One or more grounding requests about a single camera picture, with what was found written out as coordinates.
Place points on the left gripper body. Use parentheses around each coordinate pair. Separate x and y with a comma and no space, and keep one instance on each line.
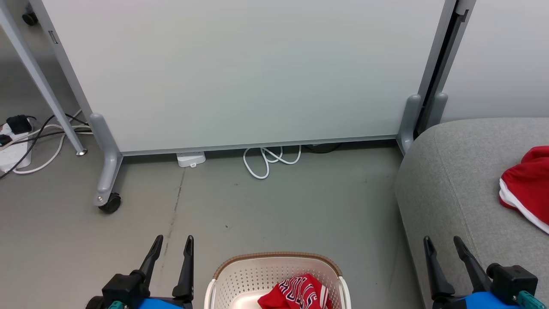
(188,304)

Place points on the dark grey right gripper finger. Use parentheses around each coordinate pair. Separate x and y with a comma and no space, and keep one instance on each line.
(474,268)
(439,279)

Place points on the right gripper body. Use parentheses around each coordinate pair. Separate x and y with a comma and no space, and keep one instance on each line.
(446,304)

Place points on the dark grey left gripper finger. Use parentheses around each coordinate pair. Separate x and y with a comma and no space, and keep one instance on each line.
(188,274)
(150,257)

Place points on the red shorts with white stripe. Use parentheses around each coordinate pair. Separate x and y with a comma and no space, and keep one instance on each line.
(527,180)

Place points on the red lettered basketball jersey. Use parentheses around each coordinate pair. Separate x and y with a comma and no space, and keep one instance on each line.
(296,294)

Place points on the grey fabric sofa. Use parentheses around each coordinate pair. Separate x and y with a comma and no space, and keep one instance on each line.
(463,180)

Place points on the grey partition wall panel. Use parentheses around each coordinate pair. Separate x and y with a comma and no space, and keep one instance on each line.
(506,56)

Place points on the cream perforated laundry basket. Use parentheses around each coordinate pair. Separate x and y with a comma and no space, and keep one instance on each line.
(257,279)

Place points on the grey partition foot with caster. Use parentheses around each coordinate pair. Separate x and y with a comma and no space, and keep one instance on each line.
(107,163)

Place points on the small white power adapter box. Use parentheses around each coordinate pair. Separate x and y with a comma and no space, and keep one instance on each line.
(191,159)

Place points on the grey partition foot without wheel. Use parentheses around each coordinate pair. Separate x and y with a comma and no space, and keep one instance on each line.
(409,120)

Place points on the white power strip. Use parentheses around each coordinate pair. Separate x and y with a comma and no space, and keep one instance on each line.
(13,159)

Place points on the black power adapter plug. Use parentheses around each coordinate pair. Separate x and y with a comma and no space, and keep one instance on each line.
(19,124)

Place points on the small black plug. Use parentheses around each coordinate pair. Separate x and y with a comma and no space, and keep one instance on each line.
(4,140)

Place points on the large white partition panel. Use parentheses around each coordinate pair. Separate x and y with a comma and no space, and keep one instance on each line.
(240,73)

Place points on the grey slanted metal leg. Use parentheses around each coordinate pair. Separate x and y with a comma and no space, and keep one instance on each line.
(38,77)

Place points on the distant black caster wheel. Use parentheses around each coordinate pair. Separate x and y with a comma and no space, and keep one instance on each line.
(30,18)

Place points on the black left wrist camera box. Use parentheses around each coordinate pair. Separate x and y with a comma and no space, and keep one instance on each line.
(124,289)

